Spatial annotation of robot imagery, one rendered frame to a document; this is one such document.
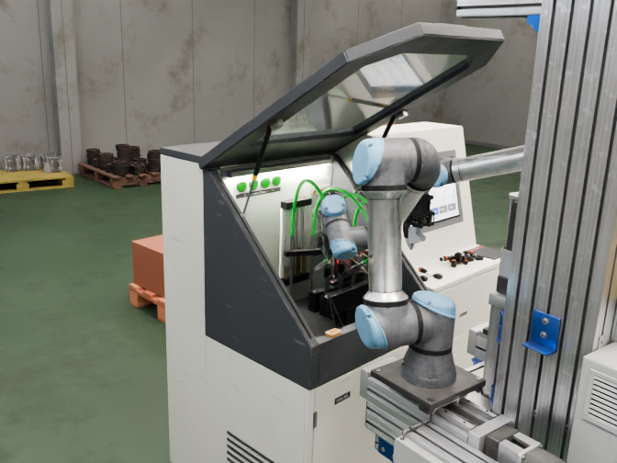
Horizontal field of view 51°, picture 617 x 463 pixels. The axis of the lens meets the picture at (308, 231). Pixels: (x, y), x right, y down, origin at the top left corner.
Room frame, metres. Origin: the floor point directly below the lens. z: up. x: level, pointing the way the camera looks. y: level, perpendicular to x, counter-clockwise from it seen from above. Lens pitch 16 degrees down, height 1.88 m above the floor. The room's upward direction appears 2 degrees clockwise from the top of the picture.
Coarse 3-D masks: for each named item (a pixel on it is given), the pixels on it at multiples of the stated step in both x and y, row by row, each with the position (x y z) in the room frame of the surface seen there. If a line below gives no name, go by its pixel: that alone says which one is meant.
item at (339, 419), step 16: (400, 352) 2.27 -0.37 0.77; (336, 384) 2.01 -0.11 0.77; (352, 384) 2.07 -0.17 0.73; (320, 400) 1.95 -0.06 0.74; (336, 400) 2.01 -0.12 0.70; (352, 400) 2.07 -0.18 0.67; (320, 416) 1.96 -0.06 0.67; (336, 416) 2.01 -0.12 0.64; (352, 416) 2.08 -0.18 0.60; (320, 432) 1.96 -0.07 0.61; (336, 432) 2.02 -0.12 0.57; (352, 432) 2.08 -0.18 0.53; (368, 432) 2.15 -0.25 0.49; (320, 448) 1.96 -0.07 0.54; (336, 448) 2.02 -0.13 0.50; (352, 448) 2.08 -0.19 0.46; (368, 448) 2.16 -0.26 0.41
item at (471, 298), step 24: (432, 144) 2.96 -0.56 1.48; (456, 144) 3.10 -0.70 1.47; (432, 240) 2.82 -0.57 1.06; (456, 240) 2.96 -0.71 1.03; (456, 288) 2.54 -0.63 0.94; (480, 288) 2.69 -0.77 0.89; (456, 312) 2.55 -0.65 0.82; (480, 312) 2.70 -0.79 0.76; (456, 336) 2.57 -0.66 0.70; (456, 360) 2.58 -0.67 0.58
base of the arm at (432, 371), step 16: (416, 352) 1.55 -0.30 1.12; (432, 352) 1.53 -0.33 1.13; (448, 352) 1.55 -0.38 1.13; (400, 368) 1.59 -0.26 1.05; (416, 368) 1.54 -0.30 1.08; (432, 368) 1.53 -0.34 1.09; (448, 368) 1.54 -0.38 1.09; (416, 384) 1.52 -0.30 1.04; (432, 384) 1.51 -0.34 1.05; (448, 384) 1.53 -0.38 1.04
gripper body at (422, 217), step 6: (420, 198) 2.19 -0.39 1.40; (426, 198) 2.17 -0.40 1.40; (432, 198) 2.19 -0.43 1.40; (420, 204) 2.19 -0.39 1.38; (426, 204) 2.17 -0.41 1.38; (414, 210) 2.20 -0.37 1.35; (420, 210) 2.19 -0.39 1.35; (426, 210) 2.16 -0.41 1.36; (432, 210) 2.21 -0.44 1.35; (408, 216) 2.20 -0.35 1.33; (414, 216) 2.18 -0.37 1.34; (420, 216) 2.16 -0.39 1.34; (426, 216) 2.18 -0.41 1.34; (414, 222) 2.19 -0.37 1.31; (420, 222) 2.17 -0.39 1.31; (426, 222) 2.19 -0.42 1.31; (432, 222) 2.20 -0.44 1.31
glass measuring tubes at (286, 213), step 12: (288, 204) 2.52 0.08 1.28; (300, 204) 2.57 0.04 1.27; (288, 216) 2.53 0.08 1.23; (300, 216) 2.58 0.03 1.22; (288, 228) 2.53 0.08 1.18; (300, 228) 2.58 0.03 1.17; (288, 240) 2.53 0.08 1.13; (300, 240) 2.58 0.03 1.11; (288, 264) 2.57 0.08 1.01; (300, 264) 2.62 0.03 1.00; (288, 276) 2.57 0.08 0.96; (300, 276) 2.58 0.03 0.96
